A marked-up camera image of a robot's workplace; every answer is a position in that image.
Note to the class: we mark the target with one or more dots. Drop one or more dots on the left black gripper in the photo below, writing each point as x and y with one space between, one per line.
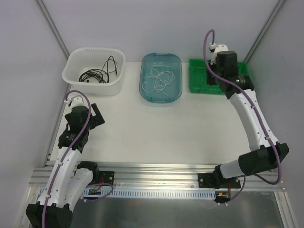
97 115

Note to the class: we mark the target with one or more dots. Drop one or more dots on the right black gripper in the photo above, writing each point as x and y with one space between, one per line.
211 77

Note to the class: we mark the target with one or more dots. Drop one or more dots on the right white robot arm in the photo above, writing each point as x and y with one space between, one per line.
266 152

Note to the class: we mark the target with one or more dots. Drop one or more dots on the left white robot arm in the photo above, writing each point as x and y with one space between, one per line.
69 177

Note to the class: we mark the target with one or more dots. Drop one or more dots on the green plastic tray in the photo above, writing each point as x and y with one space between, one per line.
201 81

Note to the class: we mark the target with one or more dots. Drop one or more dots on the white translucent plastic tub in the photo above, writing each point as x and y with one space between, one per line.
95 71

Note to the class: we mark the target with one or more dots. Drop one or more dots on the blue translucent plastic container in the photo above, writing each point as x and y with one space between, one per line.
160 78

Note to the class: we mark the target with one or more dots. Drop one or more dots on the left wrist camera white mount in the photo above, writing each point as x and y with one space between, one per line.
77 100

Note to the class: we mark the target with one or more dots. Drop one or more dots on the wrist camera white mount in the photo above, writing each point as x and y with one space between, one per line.
77 100
214 49

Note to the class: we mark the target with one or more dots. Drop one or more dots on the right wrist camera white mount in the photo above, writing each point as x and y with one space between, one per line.
214 49

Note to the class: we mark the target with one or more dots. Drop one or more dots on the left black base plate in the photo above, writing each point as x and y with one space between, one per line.
106 177

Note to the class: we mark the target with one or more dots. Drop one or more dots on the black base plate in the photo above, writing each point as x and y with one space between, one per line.
106 177
209 180

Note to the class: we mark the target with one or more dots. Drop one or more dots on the aluminium mounting rail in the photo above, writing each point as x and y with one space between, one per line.
156 176

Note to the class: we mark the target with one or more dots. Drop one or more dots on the aluminium corner post right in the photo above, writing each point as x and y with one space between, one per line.
269 21

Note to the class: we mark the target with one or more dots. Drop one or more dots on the aluminium corner post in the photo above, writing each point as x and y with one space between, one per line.
269 21
48 18

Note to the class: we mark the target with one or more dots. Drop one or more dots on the white slotted cable duct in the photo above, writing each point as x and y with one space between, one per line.
150 194

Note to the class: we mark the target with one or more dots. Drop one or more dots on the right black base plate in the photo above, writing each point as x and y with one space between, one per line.
209 180

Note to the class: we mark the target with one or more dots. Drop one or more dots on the aluminium corner post left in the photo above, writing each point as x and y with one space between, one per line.
48 18

